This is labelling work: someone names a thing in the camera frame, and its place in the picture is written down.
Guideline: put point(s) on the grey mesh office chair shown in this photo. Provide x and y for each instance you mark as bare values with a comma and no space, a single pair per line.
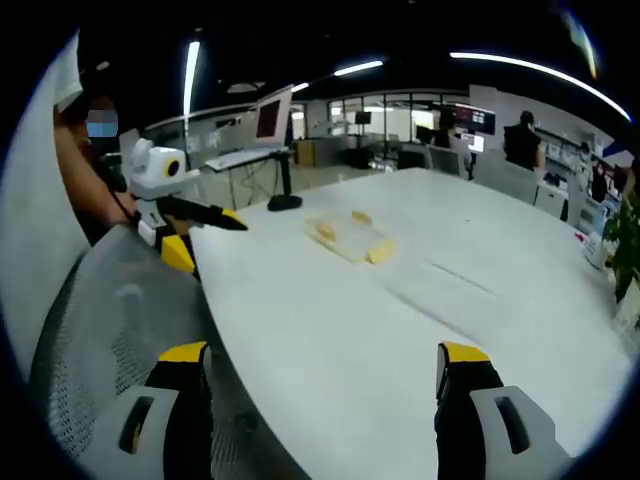
125,310

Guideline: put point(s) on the brown cabinet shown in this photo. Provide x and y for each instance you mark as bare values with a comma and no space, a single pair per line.
306,152

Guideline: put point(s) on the green potted plant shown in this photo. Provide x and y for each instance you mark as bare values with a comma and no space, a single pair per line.
627,235

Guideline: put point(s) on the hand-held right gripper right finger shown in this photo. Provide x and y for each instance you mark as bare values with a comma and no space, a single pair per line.
480,430

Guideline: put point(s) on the white container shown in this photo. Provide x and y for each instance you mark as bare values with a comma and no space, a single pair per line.
596,250

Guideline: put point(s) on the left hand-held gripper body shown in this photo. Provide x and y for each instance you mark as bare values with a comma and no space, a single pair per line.
152,172

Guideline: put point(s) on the long ceiling light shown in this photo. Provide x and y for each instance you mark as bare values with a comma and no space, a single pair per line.
191,75
540,72
357,68

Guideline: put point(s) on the clear plastic sheet yellow patches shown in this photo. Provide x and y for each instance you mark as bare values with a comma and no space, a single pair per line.
350,240

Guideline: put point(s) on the wall screen with red picture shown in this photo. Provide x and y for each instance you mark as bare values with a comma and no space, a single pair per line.
475,119

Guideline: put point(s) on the white standing desk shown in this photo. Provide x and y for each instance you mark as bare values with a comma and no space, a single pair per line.
240,159

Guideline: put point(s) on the white computer monitor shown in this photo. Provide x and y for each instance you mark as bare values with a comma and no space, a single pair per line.
272,117

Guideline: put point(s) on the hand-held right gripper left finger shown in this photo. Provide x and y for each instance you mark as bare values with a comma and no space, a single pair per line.
150,425

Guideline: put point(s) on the black stand with round base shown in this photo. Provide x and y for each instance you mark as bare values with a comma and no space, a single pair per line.
285,200

